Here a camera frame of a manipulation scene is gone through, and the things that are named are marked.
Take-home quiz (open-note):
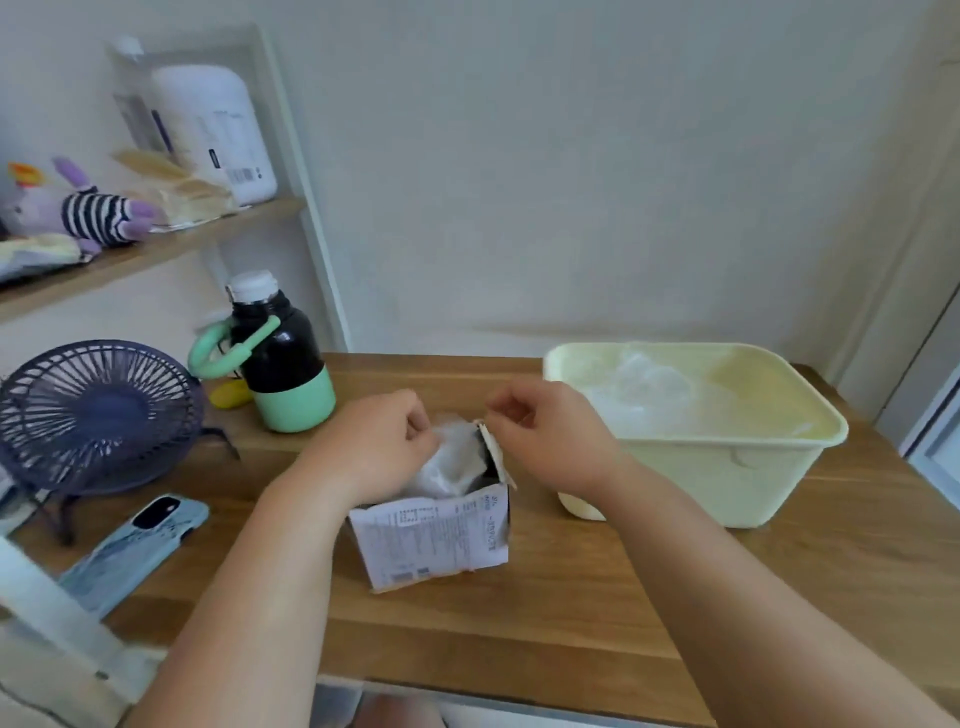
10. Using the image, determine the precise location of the person's right hand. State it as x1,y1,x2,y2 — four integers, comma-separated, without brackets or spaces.
483,377,627,502

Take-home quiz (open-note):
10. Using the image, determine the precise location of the person's left hand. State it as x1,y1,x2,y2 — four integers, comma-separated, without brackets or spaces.
291,388,441,509

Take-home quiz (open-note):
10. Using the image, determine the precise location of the white plastic bag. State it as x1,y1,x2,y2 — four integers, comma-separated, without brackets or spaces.
405,420,490,500

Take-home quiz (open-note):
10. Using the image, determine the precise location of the small white printed carton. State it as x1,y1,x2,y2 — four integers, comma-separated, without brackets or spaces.
347,420,519,595

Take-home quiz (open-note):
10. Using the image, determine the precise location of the person's right forearm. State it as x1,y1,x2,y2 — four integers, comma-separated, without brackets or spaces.
561,461,960,728

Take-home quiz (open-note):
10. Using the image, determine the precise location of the person's left forearm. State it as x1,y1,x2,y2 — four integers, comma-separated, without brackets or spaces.
123,466,372,728

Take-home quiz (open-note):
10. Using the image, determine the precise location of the clear plastic bag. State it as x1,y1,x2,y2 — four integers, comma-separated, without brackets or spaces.
581,346,721,440

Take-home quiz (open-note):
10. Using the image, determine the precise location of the black and green water bottle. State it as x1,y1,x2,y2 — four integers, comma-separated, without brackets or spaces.
187,270,337,435

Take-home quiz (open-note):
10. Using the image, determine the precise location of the small yellow object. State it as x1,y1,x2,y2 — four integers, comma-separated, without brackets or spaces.
207,378,255,411

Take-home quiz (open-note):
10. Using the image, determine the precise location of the pale yellow plastic tub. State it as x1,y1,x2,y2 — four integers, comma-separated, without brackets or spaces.
543,342,850,530

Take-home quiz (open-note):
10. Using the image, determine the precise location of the smartphone in light blue case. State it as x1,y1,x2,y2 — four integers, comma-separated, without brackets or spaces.
58,493,211,621

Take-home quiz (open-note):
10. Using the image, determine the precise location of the dark blue desk fan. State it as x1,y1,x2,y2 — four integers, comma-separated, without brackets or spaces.
0,339,241,547

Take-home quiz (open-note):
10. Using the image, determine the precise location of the beige packet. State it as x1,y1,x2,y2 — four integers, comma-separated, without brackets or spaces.
112,148,240,230

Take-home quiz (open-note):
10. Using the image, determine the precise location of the white plastic jug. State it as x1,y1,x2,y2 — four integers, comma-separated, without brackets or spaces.
150,63,279,207

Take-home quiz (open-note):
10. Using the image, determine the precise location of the purple striped plush toy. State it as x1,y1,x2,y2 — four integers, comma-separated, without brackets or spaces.
0,156,162,252

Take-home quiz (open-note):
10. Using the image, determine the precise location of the clear plastic bottle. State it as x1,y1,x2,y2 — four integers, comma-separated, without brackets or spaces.
108,36,174,159

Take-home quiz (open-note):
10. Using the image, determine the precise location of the wooden wall shelf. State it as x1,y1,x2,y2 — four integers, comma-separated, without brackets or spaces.
0,196,307,324

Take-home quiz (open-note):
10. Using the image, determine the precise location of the white chair frame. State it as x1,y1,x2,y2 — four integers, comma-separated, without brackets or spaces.
0,536,162,728

